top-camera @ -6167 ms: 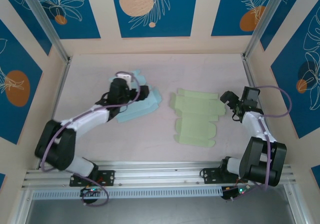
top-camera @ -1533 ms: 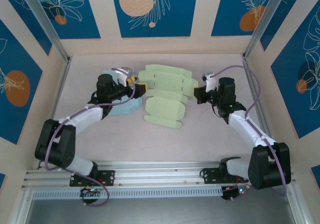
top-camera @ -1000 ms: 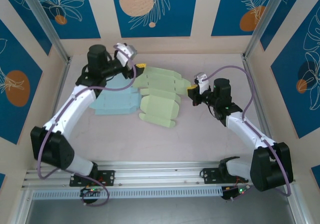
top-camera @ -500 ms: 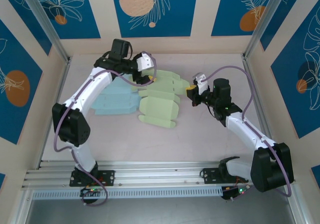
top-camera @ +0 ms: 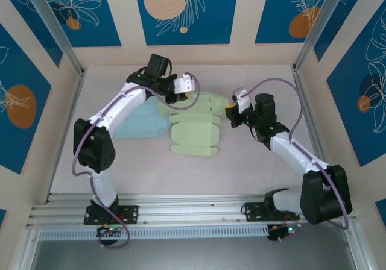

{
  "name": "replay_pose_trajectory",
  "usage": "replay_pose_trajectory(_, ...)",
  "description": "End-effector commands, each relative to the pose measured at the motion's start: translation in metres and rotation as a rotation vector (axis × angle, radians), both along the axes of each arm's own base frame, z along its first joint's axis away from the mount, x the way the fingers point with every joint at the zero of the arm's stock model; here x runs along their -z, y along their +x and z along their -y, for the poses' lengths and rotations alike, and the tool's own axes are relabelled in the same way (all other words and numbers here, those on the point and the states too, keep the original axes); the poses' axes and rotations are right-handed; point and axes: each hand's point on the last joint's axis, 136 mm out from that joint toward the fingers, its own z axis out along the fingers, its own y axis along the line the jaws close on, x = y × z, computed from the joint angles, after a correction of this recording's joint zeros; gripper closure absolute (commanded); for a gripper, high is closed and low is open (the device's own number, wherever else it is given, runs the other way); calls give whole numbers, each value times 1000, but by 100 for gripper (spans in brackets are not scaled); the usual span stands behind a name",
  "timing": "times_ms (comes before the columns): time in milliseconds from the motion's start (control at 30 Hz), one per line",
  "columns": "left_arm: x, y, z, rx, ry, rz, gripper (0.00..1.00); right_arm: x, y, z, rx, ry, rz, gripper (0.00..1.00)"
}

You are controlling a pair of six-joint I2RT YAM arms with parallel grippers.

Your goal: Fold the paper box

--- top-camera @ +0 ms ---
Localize green paper box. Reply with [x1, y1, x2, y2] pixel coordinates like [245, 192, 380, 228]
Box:
[156, 91, 233, 159]

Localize blue paper box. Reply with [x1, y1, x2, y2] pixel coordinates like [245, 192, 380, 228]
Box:
[115, 99, 171, 140]

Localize grey metal sheet panel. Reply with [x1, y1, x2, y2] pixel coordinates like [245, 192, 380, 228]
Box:
[30, 240, 358, 270]

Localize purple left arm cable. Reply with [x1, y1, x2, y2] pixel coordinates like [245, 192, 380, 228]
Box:
[71, 72, 202, 250]

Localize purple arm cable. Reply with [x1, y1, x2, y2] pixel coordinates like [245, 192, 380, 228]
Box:
[245, 78, 352, 243]
[71, 72, 202, 250]

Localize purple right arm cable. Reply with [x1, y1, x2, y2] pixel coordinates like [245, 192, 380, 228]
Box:
[245, 78, 352, 243]

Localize aluminium table side rail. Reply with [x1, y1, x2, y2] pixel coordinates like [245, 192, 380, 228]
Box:
[43, 67, 87, 205]
[291, 66, 339, 198]

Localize blue floral wall panel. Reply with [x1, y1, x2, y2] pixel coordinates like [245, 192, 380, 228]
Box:
[254, 0, 341, 45]
[133, 0, 241, 46]
[326, 10, 386, 168]
[313, 0, 386, 62]
[0, 0, 63, 68]
[28, 0, 122, 48]
[0, 22, 52, 175]

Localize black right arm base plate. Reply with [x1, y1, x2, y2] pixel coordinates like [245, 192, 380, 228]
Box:
[243, 202, 302, 222]

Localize slanted aluminium frame post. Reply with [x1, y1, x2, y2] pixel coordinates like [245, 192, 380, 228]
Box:
[22, 0, 86, 77]
[291, 0, 347, 74]

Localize aluminium mounting rail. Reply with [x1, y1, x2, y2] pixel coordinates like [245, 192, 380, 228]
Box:
[25, 193, 358, 231]

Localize white slotted cable duct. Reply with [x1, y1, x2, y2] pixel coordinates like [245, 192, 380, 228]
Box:
[38, 224, 271, 241]

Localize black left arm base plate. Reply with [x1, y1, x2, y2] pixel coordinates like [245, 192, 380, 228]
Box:
[83, 204, 140, 225]

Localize aluminium frame leg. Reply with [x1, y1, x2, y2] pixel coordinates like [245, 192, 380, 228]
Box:
[13, 227, 42, 270]
[342, 221, 373, 270]

